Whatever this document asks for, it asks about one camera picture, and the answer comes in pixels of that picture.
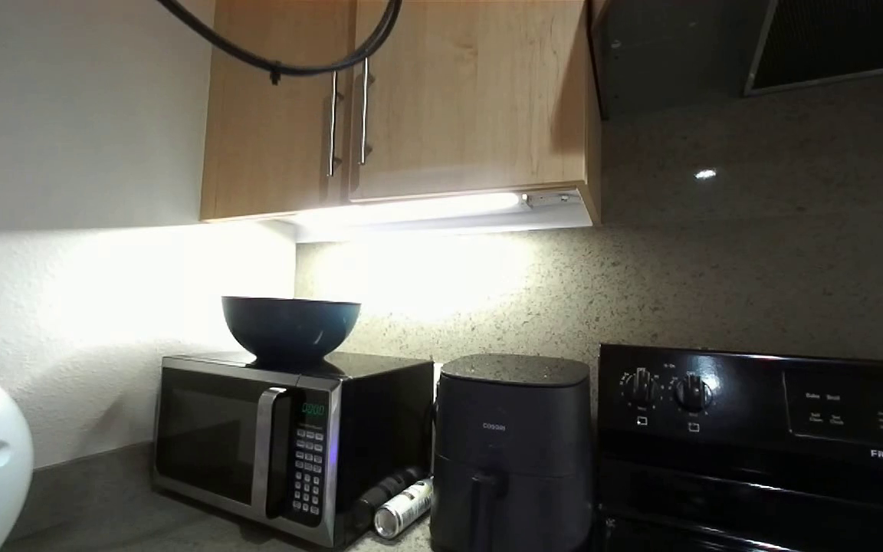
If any white spray can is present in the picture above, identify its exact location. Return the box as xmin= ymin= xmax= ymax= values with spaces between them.
xmin=371 ymin=474 xmax=434 ymax=544

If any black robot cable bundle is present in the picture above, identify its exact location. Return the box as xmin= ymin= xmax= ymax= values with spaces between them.
xmin=155 ymin=0 xmax=409 ymax=85

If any black steel microwave oven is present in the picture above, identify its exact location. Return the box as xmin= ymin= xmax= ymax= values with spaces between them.
xmin=151 ymin=349 xmax=434 ymax=548

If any black electric stove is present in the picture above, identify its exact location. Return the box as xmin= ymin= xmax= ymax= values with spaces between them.
xmin=592 ymin=341 xmax=883 ymax=552

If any dark grey air fryer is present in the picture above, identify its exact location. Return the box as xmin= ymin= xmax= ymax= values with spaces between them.
xmin=430 ymin=354 xmax=595 ymax=552

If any dark bottle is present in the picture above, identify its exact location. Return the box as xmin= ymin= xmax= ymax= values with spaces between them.
xmin=352 ymin=465 xmax=422 ymax=535

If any black stove knob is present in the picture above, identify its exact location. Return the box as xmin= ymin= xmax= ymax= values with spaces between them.
xmin=669 ymin=370 xmax=721 ymax=416
xmin=615 ymin=365 xmax=666 ymax=415

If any black range hood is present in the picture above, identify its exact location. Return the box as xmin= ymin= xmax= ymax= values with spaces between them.
xmin=592 ymin=0 xmax=883 ymax=124

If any dark blue bowl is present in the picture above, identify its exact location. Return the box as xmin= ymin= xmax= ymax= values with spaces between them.
xmin=221 ymin=295 xmax=366 ymax=370

